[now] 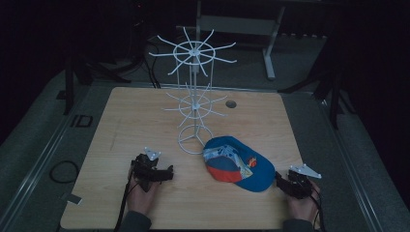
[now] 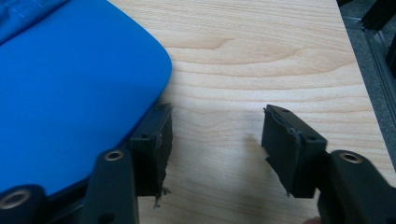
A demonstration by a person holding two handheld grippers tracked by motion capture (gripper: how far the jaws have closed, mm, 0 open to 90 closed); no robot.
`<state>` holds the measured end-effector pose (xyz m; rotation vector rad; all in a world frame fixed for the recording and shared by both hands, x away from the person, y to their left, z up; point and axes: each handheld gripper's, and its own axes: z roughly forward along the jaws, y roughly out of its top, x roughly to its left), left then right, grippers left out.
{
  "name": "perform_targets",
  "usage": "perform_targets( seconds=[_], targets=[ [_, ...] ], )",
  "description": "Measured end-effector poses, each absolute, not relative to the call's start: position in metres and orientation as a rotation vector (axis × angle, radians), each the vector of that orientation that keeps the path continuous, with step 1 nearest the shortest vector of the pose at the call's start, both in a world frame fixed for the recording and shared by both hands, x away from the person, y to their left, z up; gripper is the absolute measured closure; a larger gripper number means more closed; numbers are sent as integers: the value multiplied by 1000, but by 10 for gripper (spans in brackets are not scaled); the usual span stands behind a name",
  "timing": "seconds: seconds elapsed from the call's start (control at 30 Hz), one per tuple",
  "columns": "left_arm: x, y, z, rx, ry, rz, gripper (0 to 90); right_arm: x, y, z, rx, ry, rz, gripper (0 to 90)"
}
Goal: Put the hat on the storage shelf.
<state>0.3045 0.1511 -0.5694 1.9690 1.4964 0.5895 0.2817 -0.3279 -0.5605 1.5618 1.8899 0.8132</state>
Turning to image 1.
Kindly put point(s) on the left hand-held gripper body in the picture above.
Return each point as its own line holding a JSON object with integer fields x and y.
{"x": 145, "y": 169}

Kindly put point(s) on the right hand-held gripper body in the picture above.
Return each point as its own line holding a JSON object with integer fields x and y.
{"x": 299, "y": 183}

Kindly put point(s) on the blue and orange cap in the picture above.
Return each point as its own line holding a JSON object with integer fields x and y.
{"x": 240, "y": 162}

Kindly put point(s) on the person's right hand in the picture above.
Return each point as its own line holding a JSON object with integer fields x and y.
{"x": 303, "y": 208}

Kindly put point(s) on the person's left hand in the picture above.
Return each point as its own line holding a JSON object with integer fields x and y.
{"x": 141, "y": 199}

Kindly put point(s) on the grey tape piece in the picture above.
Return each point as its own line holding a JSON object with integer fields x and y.
{"x": 74, "y": 199}

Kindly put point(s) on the black tripod stand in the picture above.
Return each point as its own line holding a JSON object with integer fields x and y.
{"x": 335, "y": 96}
{"x": 69, "y": 87}

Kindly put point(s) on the grey metal table frame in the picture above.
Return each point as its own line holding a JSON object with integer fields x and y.
{"x": 241, "y": 25}

